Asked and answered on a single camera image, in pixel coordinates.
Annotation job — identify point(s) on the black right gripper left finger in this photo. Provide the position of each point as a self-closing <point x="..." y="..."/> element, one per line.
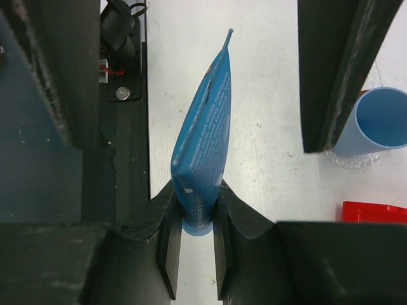
<point x="133" y="261"/>

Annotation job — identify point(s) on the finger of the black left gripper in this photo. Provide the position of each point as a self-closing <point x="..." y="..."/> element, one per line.
<point x="59" y="41"/>
<point x="338" y="42"/>

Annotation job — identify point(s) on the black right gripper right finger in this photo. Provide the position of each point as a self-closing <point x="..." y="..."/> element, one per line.
<point x="263" y="262"/>

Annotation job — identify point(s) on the blue plastic cup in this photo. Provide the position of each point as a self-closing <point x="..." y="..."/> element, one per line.
<point x="377" y="123"/>

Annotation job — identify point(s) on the blue toothpaste tube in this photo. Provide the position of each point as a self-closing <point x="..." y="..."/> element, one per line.
<point x="199" y="157"/>

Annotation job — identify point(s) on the clear textured acrylic tray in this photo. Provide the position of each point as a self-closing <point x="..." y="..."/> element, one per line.
<point x="354" y="162"/>

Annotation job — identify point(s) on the red plastic bin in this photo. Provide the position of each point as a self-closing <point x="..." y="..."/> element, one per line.
<point x="353" y="211"/>

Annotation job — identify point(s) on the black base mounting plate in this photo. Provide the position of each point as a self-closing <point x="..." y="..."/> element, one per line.
<point x="116" y="173"/>

